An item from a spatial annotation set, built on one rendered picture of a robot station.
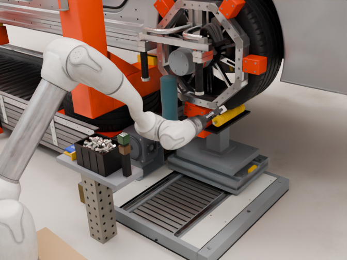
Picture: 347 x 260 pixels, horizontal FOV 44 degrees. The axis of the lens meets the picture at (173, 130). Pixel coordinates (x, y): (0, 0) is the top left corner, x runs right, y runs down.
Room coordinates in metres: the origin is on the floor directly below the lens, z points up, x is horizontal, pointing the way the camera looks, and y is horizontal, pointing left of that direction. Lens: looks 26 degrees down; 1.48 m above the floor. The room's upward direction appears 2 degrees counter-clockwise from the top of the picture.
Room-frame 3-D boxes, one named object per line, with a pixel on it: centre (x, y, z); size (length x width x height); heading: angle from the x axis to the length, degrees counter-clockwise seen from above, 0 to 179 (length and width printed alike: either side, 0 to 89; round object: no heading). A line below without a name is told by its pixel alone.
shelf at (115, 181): (1.78, 0.37, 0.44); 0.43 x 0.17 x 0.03; 49
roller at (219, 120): (2.15, -0.31, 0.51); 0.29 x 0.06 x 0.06; 139
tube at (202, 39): (2.00, -0.15, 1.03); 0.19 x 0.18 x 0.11; 139
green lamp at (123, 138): (1.66, 0.21, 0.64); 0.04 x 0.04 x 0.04; 49
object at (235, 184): (2.29, -0.26, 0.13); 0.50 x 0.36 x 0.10; 49
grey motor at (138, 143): (2.33, 0.11, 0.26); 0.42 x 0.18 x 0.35; 139
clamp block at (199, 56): (1.89, -0.15, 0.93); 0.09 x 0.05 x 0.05; 139
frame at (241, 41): (2.16, -0.15, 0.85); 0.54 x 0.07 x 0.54; 49
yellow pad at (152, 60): (2.63, 0.11, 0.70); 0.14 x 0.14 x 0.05; 49
